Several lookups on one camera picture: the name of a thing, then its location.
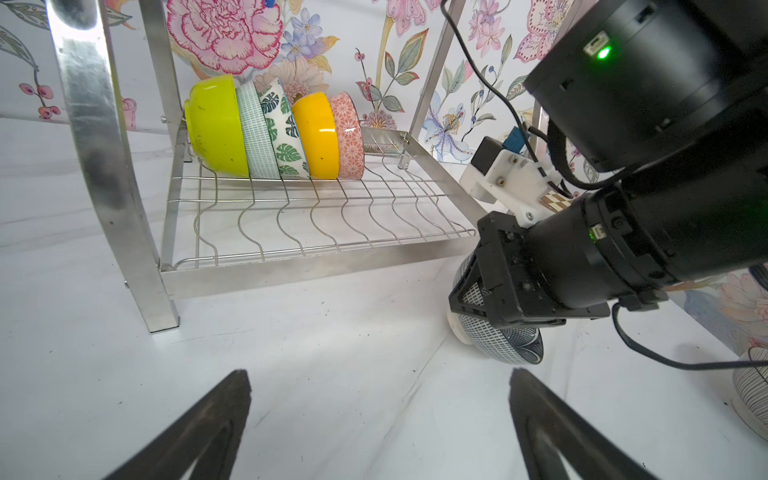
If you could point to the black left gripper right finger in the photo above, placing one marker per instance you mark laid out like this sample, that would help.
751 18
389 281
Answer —
554 438

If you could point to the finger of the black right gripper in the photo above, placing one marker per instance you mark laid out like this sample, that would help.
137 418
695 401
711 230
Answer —
466 297

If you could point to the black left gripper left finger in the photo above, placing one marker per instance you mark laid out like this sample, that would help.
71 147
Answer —
203 442

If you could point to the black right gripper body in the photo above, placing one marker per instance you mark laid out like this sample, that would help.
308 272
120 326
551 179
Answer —
515 292

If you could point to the dark blue floral bowl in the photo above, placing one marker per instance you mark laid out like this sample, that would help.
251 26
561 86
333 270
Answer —
516 346

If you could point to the black white patterned bowl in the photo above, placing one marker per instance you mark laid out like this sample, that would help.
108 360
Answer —
349 136

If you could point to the pink ribbed glass bowl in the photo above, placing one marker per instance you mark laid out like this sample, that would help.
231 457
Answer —
750 403

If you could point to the green leaf pattern bowl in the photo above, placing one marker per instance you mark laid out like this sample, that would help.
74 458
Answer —
288 149

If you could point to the yellow plastic bowl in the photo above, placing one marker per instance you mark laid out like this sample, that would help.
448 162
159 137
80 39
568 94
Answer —
317 129

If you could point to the pale teal ceramic bowl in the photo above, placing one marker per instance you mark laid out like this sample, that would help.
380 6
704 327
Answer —
258 144

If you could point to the lime green plastic bowl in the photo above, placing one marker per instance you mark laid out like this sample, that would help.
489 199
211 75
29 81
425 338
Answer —
214 126

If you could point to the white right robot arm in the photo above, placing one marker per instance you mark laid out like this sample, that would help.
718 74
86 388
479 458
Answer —
669 99

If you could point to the stainless steel dish rack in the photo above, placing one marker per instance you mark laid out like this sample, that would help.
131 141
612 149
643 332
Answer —
84 52

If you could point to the wooden chessboard box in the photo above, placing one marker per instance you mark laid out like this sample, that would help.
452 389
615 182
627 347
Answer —
554 202

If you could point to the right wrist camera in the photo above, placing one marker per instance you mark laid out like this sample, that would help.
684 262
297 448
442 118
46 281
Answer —
496 174

